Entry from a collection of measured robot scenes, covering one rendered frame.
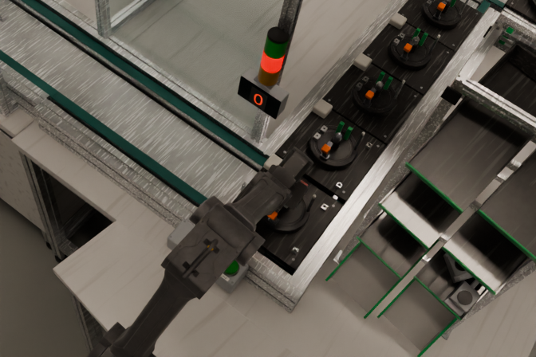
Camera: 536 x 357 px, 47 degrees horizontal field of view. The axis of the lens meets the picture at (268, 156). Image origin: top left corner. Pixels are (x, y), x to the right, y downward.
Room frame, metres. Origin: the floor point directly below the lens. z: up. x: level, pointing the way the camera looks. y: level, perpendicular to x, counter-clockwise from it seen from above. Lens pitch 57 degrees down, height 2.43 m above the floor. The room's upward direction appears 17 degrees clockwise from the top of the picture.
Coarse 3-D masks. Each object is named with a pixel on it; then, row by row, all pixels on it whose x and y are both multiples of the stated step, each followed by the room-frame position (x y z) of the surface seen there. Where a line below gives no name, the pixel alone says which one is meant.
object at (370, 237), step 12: (384, 216) 0.73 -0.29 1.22; (372, 228) 0.70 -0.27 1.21; (384, 228) 0.70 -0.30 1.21; (396, 228) 0.71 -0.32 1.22; (360, 240) 0.66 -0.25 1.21; (372, 240) 0.67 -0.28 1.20; (384, 240) 0.68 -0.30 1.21; (396, 240) 0.68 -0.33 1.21; (408, 240) 0.68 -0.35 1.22; (372, 252) 0.64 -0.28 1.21; (384, 252) 0.65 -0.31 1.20; (396, 252) 0.66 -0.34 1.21; (408, 252) 0.66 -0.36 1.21; (420, 252) 0.66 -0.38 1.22; (384, 264) 0.62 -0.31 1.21; (396, 264) 0.63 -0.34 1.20; (408, 264) 0.64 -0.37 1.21; (396, 276) 0.61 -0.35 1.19
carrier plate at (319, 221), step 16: (320, 192) 0.89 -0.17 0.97; (336, 208) 0.86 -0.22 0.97; (256, 224) 0.74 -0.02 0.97; (320, 224) 0.80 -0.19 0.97; (272, 240) 0.71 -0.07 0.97; (288, 240) 0.72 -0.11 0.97; (304, 240) 0.74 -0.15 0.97; (272, 256) 0.68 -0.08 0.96; (288, 256) 0.68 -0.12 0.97; (304, 256) 0.69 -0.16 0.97
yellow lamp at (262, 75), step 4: (260, 64) 0.98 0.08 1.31; (260, 68) 0.97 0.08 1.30; (260, 72) 0.97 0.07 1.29; (264, 72) 0.96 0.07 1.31; (260, 76) 0.96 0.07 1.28; (264, 76) 0.96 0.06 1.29; (268, 76) 0.96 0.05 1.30; (272, 76) 0.96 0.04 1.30; (276, 76) 0.97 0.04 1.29; (260, 80) 0.96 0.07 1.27; (264, 80) 0.96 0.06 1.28; (268, 80) 0.96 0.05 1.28; (272, 80) 0.96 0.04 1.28; (276, 80) 0.97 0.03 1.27; (264, 84) 0.96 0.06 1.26; (268, 84) 0.96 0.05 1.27; (272, 84) 0.96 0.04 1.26
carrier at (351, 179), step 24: (312, 120) 1.12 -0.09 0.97; (336, 120) 1.15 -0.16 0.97; (288, 144) 1.01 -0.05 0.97; (312, 144) 1.02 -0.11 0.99; (336, 144) 1.03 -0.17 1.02; (360, 144) 1.09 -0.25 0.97; (384, 144) 1.11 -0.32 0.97; (312, 168) 0.96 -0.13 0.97; (336, 168) 0.98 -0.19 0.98; (360, 168) 1.01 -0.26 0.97; (336, 192) 0.91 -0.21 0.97
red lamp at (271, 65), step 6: (264, 54) 0.97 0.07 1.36; (264, 60) 0.96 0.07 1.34; (270, 60) 0.96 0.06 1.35; (276, 60) 0.96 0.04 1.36; (282, 60) 0.98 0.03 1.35; (264, 66) 0.96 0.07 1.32; (270, 66) 0.96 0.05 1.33; (276, 66) 0.96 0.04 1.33; (270, 72) 0.96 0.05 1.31; (276, 72) 0.97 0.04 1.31
